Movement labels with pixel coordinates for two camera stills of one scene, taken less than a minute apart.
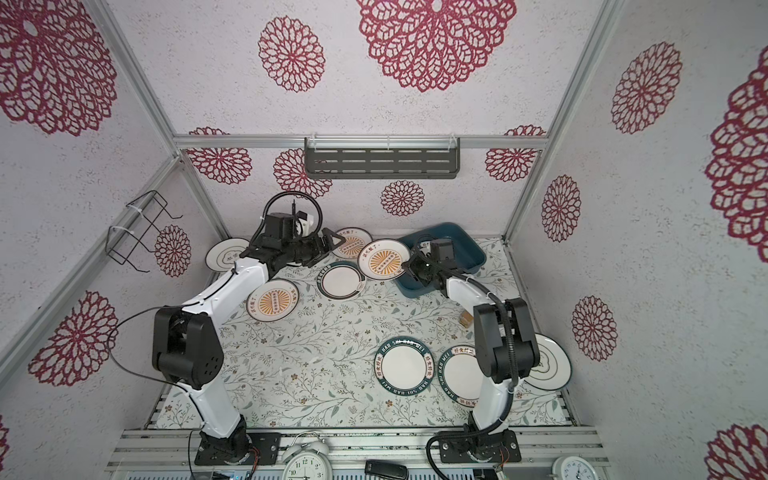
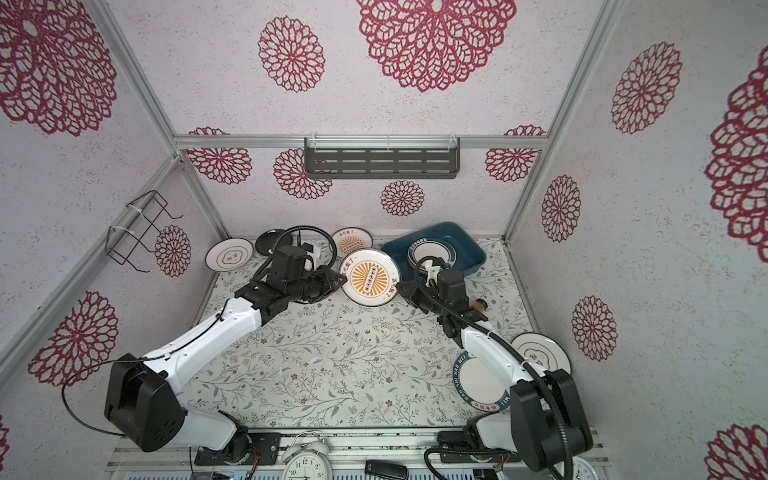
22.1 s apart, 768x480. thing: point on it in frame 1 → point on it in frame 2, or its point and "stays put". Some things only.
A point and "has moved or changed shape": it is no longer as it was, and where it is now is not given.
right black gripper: (414, 264) → (413, 296)
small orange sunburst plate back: (355, 240) stays put
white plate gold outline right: (554, 367) stays put
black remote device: (386, 468) stays put
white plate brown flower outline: (222, 254) stays put
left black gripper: (321, 250) → (329, 281)
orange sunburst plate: (272, 300) has moved or changed shape
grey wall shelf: (382, 158) stays put
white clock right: (573, 468) stays put
